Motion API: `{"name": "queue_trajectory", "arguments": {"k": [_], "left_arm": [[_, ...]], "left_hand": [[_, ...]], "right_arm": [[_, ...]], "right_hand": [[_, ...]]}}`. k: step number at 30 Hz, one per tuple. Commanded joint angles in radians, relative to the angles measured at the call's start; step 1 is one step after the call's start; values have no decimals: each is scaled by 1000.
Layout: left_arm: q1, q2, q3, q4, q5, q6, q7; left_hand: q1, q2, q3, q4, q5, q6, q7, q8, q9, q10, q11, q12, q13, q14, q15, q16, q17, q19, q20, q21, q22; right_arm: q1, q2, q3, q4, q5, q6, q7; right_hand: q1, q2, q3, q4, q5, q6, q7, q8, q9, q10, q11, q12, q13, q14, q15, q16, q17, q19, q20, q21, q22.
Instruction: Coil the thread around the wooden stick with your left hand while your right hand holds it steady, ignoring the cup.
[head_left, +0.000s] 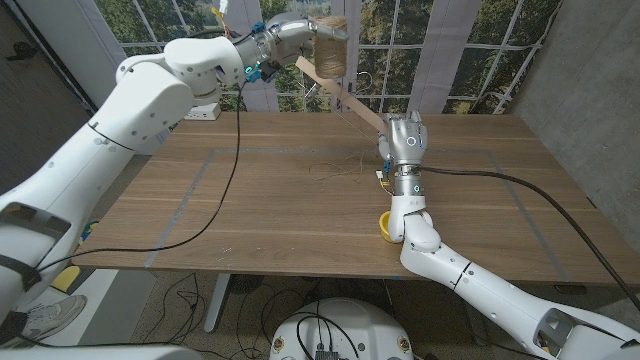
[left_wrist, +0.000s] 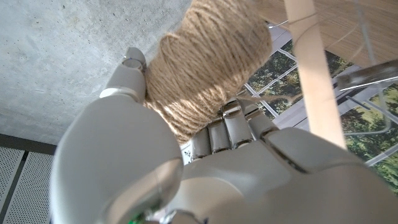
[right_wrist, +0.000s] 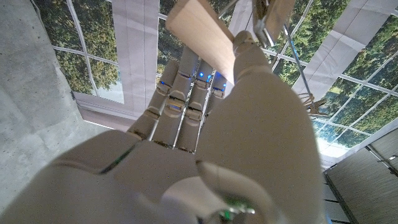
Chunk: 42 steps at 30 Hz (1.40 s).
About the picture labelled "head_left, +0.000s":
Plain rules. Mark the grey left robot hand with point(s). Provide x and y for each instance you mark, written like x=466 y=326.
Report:
x=287 y=40

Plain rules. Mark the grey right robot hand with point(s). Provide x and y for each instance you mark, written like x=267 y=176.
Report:
x=407 y=142

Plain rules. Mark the jute twine spool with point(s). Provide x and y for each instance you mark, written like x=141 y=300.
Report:
x=331 y=52

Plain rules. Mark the wooden hanger stick with clips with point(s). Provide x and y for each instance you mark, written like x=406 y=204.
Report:
x=345 y=97

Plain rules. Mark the jute thread strand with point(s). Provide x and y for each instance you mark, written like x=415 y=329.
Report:
x=335 y=172

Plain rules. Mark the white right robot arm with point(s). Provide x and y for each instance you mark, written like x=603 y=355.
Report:
x=465 y=280

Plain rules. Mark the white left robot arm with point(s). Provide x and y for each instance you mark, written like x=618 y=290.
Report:
x=110 y=150

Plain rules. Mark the yellow plastic cup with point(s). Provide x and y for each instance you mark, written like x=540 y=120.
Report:
x=385 y=227

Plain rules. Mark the printed forest window backdrop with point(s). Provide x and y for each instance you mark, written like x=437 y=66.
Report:
x=425 y=55

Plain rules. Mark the white power strip box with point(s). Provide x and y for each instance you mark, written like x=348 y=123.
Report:
x=204 y=113

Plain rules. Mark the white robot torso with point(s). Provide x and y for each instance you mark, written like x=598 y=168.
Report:
x=345 y=330

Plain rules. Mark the white table leg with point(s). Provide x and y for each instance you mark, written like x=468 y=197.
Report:
x=217 y=302

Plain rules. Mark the grey sneaker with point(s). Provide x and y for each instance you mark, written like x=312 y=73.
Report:
x=50 y=317

